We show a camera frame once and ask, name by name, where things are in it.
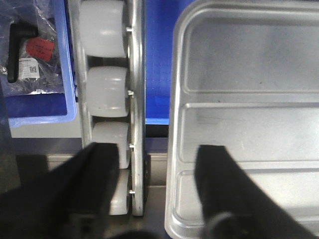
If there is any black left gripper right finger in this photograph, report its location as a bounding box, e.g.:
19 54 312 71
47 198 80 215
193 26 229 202
194 145 316 239

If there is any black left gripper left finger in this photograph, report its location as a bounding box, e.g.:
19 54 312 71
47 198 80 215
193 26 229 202
0 143 119 239

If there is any ribbed silver metal tray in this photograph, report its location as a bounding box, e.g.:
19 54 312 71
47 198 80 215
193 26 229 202
164 0 319 239

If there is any blue bin lower left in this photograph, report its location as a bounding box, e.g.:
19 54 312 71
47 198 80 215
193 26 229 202
0 0 76 128

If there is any blue bin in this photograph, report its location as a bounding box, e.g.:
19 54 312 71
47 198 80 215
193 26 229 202
0 0 76 128
146 0 193 125

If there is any left white roller track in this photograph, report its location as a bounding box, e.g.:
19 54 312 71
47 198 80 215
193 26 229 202
67 0 147 217

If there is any blue bin lower centre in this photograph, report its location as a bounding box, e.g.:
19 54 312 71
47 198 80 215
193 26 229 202
146 0 193 125

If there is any plastic bag with black handle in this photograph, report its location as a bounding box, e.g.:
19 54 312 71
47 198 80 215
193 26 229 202
0 0 64 97

